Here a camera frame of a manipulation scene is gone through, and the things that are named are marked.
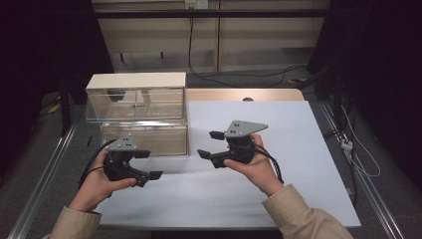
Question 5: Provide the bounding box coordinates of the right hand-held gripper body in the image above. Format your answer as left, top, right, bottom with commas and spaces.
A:
209, 119, 269, 169

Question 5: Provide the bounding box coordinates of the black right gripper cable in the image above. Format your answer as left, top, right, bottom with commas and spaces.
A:
253, 143, 286, 185

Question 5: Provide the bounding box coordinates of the person's right hand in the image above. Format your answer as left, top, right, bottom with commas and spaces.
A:
223, 132, 286, 197

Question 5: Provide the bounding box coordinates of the white table mat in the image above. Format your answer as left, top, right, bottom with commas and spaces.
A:
96, 100, 362, 230

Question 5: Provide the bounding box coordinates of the person's left hand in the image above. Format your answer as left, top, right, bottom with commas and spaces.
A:
69, 149, 137, 213

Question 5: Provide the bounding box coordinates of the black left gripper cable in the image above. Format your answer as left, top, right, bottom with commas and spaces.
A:
78, 138, 117, 191

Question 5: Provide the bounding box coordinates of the clear plastic tilt drawer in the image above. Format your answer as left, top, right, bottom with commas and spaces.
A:
100, 120, 189, 157
85, 87, 185, 123

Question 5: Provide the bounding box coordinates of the clear acrylic drawer box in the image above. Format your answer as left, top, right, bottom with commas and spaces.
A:
85, 72, 189, 157

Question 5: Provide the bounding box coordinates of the white wall socket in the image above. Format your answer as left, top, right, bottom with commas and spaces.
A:
184, 0, 209, 10

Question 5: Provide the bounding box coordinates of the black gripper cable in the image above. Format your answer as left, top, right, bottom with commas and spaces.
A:
253, 143, 286, 185
78, 138, 117, 191

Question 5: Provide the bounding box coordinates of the aluminium floor rail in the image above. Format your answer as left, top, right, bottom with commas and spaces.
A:
317, 101, 404, 239
8, 122, 81, 239

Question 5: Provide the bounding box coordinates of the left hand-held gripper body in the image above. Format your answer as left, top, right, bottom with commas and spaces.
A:
103, 132, 151, 188

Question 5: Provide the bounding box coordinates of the white cable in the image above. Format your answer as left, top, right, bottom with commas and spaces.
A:
341, 106, 382, 178

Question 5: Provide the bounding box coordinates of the black power cable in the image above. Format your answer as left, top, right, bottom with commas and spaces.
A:
187, 8, 308, 89

